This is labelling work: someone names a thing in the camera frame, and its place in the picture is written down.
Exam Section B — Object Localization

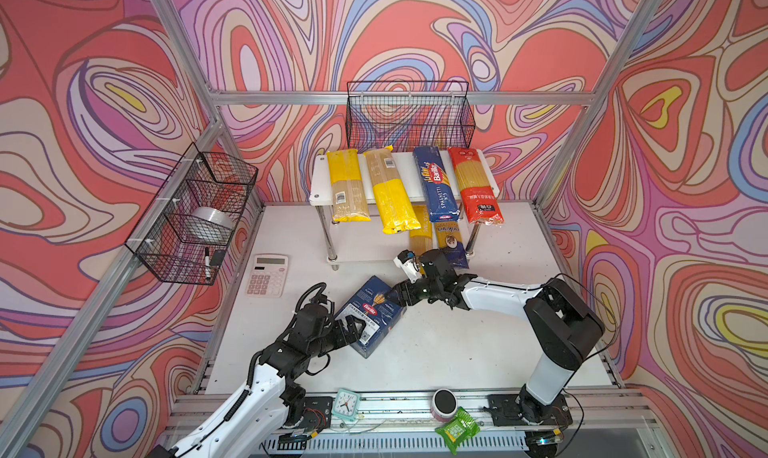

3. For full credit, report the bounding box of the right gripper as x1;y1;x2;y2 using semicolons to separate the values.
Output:
383;275;442;308

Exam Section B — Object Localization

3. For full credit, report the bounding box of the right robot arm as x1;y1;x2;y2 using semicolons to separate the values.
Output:
386;249;605;425

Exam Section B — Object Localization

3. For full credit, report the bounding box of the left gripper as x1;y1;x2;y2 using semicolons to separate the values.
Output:
304;314;366;360

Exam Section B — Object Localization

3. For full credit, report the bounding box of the black wire basket back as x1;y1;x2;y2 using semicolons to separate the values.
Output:
345;80;476;152

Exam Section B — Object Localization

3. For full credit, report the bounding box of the white pink calculator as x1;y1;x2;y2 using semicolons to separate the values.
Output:
244;253;289;298

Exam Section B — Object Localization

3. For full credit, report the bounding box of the silver tape roll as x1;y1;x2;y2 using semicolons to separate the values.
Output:
185;206;235;245

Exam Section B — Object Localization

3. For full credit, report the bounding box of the white two-tier shelf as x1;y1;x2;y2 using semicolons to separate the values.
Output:
309;150;500;265

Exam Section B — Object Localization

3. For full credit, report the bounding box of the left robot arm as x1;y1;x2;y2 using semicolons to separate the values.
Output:
148;302;366;457

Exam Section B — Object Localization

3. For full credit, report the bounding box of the yellow narrow spaghetti bag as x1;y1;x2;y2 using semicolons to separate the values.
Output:
364;146;421;234

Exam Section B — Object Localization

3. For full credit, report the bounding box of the green snack packet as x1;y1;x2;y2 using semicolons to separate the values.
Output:
435;407;480;456

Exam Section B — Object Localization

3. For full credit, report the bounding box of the black wire basket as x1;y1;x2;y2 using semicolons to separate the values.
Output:
125;144;258;286
345;80;476;152

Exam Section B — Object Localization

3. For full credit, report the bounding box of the yellow Pastatime spaghetti bag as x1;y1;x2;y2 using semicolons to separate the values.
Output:
409;204;433;256

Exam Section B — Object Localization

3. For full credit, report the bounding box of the blue Barilla spaghetti box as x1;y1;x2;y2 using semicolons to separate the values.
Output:
413;146;460;223

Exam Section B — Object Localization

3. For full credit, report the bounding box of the mint alarm clock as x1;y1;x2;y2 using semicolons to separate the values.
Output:
331;388;361;423

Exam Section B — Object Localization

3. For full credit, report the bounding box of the black marker pen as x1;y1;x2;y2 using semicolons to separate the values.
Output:
203;247;212;281

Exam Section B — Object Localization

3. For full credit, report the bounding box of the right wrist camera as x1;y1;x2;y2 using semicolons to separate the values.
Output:
393;250;423;283

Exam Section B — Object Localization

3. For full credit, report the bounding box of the red spaghetti bag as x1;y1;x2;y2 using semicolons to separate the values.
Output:
448;147;504;225

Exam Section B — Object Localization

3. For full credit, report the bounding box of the blue yellow Ankara spaghetti bag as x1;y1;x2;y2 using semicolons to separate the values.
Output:
434;221;469;269

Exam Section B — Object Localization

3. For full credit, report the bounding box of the yellow clear spaghetti bag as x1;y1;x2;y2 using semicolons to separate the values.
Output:
326;149;370;222

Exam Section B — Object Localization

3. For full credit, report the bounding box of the blue Barilla pasta box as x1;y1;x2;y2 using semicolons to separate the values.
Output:
336;276;405;358

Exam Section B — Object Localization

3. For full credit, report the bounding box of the black wire basket left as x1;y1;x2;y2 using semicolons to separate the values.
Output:
125;144;258;286

